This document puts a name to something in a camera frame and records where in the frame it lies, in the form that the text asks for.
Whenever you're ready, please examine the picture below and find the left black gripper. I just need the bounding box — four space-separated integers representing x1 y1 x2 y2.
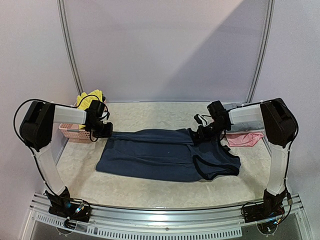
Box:
87 119 113 138

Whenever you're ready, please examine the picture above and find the navy blue garment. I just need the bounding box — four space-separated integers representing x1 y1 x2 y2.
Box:
95 128 241 183

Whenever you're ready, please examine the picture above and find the grey blue button shirt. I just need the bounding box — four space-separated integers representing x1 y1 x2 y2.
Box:
223 103 264 133

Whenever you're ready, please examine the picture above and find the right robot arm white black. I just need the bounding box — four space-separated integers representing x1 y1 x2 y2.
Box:
192 98 299 196

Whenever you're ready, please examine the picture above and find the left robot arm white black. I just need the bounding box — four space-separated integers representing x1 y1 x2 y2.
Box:
14 98 113 196

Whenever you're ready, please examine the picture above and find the pink plastic laundry basket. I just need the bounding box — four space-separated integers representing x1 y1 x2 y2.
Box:
58 98 108 144

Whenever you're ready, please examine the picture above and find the yellow garment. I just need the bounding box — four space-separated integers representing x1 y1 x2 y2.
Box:
75 89 103 110

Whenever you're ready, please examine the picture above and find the pink folded garment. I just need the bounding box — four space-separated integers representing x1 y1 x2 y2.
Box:
226 132 264 147

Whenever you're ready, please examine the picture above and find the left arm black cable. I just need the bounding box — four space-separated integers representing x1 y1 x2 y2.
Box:
12 98 111 191

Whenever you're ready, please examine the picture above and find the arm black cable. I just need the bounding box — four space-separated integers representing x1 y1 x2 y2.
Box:
199 101 300 201
12 98 111 191

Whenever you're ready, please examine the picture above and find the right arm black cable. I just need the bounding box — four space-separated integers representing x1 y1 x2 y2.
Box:
199 101 300 201

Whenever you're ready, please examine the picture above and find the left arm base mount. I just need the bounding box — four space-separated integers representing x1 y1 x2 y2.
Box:
45 187 92 223

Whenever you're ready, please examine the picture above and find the aluminium front rail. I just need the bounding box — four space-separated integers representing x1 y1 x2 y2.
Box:
22 194 312 240

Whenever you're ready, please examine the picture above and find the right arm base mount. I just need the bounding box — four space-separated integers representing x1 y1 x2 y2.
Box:
240 188 293 225

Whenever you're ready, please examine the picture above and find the right aluminium corner post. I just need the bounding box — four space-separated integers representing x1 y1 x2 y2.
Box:
246 0 275 103

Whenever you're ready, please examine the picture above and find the aluminium corner post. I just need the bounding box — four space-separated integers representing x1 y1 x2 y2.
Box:
57 0 83 95
246 0 275 103

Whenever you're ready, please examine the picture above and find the left aluminium corner post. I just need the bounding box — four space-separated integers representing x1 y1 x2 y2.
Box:
57 0 83 95

